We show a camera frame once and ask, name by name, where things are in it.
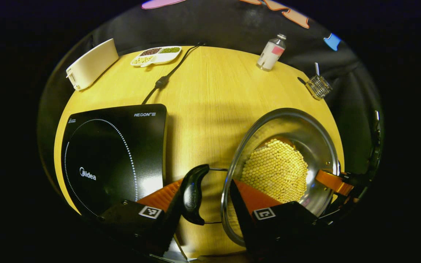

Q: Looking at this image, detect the black power cable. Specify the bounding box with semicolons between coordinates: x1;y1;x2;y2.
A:
141;42;206;105

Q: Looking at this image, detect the white divided dish of beans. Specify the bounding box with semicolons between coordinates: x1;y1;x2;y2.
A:
130;46;182;68

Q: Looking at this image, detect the clear bottle with pink label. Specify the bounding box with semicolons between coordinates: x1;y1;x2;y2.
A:
256;34;287;72

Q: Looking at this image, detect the white toaster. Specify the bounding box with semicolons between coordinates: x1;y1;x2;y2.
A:
66;38;119;91

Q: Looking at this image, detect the black induction cooktop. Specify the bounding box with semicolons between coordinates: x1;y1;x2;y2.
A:
61;104;168;220

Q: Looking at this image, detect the wire mesh holder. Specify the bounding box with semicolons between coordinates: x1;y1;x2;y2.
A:
305;74;333;100

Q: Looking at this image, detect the steel pot with black handle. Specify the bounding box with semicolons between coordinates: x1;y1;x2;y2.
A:
179;108;341;247

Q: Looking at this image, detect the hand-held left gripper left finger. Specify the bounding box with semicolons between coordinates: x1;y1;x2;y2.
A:
96;178;187;258

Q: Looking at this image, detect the pile of yellow beans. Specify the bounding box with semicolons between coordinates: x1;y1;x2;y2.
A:
240;138;309;204

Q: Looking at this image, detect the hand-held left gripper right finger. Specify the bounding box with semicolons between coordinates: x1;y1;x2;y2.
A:
229;179;322;260

